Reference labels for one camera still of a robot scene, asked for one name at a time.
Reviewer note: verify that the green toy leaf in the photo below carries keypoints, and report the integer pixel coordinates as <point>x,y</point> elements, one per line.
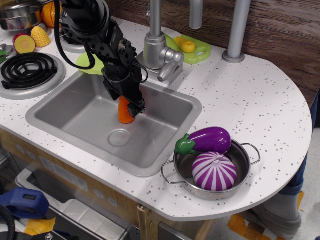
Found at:
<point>3,56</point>

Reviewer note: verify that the light green plastic plate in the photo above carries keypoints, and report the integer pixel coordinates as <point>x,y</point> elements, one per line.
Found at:
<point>83,61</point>

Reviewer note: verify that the small steel pot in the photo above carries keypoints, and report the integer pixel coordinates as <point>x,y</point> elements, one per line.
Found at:
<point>243,155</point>

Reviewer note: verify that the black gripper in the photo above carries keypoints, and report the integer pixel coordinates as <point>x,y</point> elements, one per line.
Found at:
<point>127,86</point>

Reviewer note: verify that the blue clamp handle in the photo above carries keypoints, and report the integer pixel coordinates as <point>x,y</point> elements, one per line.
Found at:
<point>25,203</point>

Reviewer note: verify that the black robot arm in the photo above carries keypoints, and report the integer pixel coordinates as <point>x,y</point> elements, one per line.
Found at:
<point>89,22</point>

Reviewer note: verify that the orange toy carrot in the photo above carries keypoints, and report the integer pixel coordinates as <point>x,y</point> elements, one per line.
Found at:
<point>123,112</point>

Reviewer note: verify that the silver sink basin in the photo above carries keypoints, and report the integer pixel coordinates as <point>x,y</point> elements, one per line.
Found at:
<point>81,112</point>

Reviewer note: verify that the grey stove knob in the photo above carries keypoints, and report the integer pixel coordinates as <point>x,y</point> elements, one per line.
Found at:
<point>9,49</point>

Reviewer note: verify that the front black stove burner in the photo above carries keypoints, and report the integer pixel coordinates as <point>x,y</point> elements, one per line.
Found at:
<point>30,75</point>

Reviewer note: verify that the purple toy eggplant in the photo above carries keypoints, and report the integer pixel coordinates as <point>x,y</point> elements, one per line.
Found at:
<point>211,139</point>

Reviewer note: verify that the purple striped toy onion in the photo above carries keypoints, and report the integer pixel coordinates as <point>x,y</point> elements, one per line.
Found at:
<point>213,171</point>

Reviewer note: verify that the green plastic cutting board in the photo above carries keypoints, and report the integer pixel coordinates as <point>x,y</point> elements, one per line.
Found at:
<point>201,53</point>

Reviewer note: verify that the yellow toy squash piece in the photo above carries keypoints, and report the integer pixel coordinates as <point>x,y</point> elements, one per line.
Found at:
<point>184,44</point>

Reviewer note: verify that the black stove burner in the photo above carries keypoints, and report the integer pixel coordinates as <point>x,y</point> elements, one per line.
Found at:
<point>70,45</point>
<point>30,75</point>

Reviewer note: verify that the large steel pot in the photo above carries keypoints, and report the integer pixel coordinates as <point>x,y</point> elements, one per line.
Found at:
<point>16,15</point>

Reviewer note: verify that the rear black stove burner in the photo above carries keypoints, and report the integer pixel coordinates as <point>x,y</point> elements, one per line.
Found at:
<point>70,45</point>

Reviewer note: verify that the grey toy faucet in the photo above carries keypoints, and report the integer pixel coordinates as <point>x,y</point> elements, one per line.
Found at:
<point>162,63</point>

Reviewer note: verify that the red yellow toy fruit half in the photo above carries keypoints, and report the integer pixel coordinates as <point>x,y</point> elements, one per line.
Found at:
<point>24,43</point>

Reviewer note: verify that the yellow toy corn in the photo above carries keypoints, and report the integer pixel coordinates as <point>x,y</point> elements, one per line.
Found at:
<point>40,37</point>

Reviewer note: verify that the orange toy pumpkin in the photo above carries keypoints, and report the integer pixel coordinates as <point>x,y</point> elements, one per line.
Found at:
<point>48,14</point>

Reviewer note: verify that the grey vertical post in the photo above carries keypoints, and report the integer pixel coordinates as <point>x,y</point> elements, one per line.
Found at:
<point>234,54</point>

